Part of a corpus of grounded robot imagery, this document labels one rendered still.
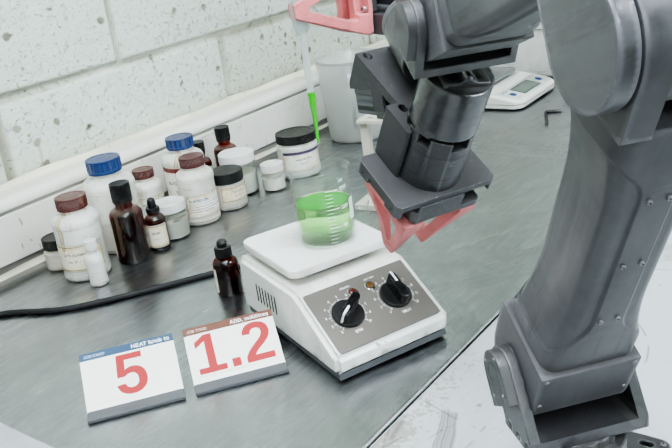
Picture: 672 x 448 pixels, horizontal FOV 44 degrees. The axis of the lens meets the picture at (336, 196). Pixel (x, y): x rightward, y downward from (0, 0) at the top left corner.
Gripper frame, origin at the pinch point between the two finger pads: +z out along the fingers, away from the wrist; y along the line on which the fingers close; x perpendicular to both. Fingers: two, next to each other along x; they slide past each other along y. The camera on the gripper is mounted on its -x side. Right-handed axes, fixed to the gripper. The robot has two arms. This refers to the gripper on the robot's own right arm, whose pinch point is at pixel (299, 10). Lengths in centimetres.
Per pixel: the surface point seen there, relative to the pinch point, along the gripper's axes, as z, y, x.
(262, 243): 6.0, -4.4, 23.7
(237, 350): 13.5, 2.7, 30.5
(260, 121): -21, -61, 26
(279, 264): 7.2, 1.8, 23.7
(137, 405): 24.0, 2.6, 32.0
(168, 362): 19.8, 0.5, 30.2
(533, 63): -87, -62, 30
